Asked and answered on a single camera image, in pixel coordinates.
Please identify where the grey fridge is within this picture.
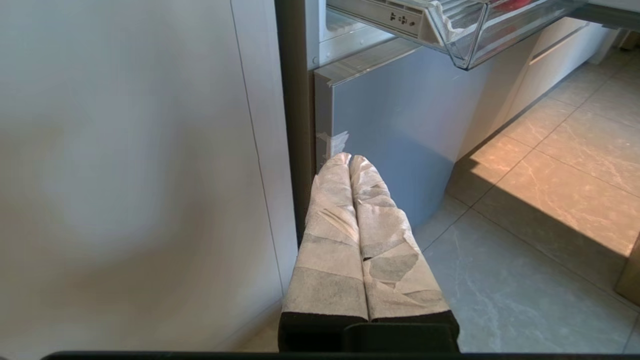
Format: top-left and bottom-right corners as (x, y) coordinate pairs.
(274, 0), (640, 246)

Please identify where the grey lower fridge door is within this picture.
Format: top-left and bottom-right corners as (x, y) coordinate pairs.
(314, 37), (541, 230)

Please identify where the white kitchen cabinet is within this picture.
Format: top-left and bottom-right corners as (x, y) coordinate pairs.
(457, 17), (621, 161)

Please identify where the clear plastic fridge drawer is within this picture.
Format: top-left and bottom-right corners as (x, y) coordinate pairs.
(326, 0), (586, 71)

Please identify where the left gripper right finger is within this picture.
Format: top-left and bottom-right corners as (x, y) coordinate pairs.
(343, 155), (460, 353)

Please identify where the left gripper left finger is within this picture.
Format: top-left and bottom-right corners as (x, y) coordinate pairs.
(278, 152), (370, 353)

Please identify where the white tall cabinet panel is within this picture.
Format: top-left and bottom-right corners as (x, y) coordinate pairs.
(0, 0), (299, 360)

